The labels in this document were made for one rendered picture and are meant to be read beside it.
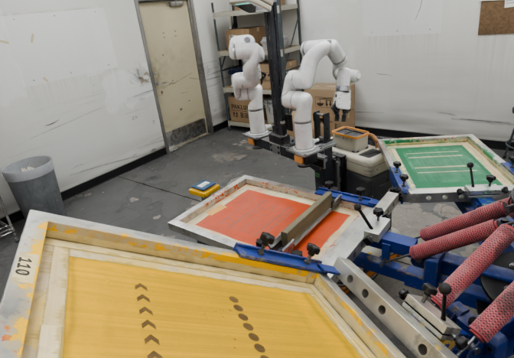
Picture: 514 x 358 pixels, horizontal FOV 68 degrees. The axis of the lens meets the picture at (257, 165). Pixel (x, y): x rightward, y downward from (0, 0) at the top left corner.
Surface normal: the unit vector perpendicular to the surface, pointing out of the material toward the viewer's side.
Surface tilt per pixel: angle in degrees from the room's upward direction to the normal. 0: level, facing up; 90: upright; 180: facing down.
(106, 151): 90
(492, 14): 90
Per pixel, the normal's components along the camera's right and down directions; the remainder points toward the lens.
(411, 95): -0.60, 0.37
